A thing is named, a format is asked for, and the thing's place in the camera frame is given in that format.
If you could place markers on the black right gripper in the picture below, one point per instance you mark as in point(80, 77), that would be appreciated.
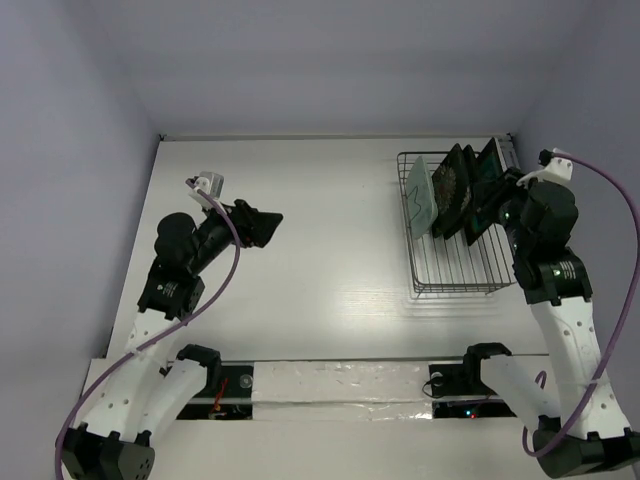
point(500, 195)

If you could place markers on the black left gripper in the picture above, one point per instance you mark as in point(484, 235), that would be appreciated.
point(253, 226)

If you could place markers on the black teal square plate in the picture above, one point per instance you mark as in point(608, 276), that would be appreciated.
point(490, 168)

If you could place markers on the black floral square plate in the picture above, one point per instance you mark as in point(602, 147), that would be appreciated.
point(452, 192)

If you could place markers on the pale green plate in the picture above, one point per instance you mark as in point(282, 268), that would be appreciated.
point(421, 203)

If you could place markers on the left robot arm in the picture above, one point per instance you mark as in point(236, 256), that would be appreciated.
point(141, 394)

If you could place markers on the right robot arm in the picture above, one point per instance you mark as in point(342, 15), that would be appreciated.
point(582, 430)

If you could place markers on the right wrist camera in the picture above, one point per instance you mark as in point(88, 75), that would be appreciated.
point(555, 168)

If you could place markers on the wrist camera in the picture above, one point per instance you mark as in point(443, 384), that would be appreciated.
point(205, 188)
point(555, 168)

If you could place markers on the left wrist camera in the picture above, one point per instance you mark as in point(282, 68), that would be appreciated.
point(205, 188)

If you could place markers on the wire dish rack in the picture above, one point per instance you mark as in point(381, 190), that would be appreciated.
point(449, 268)

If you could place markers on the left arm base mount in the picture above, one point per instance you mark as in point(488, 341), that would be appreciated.
point(232, 380)

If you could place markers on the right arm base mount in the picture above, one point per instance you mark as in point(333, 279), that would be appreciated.
point(463, 378)

